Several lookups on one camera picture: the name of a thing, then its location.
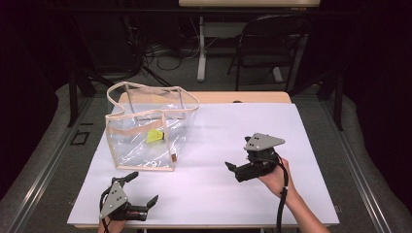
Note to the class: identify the black folding chair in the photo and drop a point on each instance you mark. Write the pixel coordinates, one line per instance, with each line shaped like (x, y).
(265, 59)

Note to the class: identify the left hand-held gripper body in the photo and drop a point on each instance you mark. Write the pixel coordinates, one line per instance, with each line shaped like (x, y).
(115, 200)

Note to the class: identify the person's left hand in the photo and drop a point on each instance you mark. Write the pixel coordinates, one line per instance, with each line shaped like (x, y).
(111, 226)

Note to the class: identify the person's right hand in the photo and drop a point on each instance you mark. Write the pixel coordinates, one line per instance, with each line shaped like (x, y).
(277, 184)

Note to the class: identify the beige table with white legs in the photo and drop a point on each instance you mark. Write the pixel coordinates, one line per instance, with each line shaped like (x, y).
(201, 48)

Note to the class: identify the clear bag with beige trim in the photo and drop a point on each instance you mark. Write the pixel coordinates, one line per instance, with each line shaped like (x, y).
(129, 152)

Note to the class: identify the white table sheet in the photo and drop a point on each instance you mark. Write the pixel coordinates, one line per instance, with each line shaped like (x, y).
(210, 194)

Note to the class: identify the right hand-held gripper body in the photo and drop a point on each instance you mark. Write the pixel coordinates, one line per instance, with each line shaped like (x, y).
(262, 142)

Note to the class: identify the black floor socket frame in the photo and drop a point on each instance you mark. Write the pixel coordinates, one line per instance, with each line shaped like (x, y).
(85, 132)

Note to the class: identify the yellow plastic shuttlecock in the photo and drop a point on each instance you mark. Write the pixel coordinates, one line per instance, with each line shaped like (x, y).
(154, 136)

